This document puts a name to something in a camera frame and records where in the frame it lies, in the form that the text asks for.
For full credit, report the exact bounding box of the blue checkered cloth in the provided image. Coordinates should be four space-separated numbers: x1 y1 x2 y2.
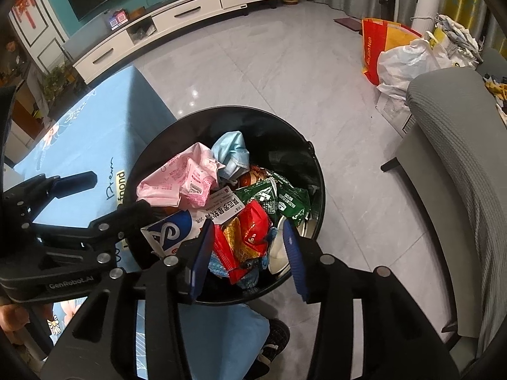
208 225 279 290

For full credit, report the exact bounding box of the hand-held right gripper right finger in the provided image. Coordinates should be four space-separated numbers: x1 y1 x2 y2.
282 219 460 380

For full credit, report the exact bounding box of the grey sofa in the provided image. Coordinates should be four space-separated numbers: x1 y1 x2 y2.
380 67 507 359

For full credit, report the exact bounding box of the pink wrapper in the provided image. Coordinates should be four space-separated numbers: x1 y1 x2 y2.
136 143 225 209

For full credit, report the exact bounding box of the red foil wrapper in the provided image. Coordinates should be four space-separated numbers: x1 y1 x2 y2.
213 199 273 284

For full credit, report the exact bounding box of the person's left hand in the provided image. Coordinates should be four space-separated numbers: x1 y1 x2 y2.
0 303 33 346

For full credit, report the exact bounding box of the white television cabinet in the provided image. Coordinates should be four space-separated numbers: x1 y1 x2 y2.
73 0 283 85

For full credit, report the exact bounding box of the blue floral tablecloth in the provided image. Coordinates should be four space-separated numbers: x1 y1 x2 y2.
4 65 271 380

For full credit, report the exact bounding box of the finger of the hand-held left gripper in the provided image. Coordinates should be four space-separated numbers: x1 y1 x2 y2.
23 200 160 253
0 171 98 223

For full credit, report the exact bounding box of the person's black shoe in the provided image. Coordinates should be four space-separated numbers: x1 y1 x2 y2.
253 318 291 374

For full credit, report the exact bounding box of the red blue desk gadget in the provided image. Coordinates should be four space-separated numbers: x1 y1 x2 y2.
108 11 130 31

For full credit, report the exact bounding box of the red wall ornament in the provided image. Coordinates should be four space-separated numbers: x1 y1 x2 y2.
13 0 41 29

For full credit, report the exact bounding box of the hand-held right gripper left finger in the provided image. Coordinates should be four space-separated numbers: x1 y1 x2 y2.
40 218 217 380

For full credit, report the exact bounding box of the blue face mask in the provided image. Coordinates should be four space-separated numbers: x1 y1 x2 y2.
211 131 251 181

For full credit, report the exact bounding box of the green snack packet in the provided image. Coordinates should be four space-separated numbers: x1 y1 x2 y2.
275 181 312 223
234 177 279 218

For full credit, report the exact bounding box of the orange shopping bag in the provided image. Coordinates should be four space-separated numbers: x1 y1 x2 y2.
361 18 421 86

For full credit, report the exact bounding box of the black trash bin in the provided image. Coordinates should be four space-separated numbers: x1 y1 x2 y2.
127 105 326 306

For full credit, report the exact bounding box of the cluster of green houseplants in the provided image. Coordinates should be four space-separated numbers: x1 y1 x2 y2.
39 62 77 108

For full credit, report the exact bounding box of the dark floor mat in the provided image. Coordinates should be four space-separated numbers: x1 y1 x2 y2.
333 16 363 31

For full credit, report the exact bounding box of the white plastic shopping bag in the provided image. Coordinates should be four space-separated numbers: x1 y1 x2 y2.
375 39 449 100

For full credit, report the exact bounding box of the blue white medicine box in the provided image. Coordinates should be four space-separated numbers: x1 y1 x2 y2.
141 187 239 259

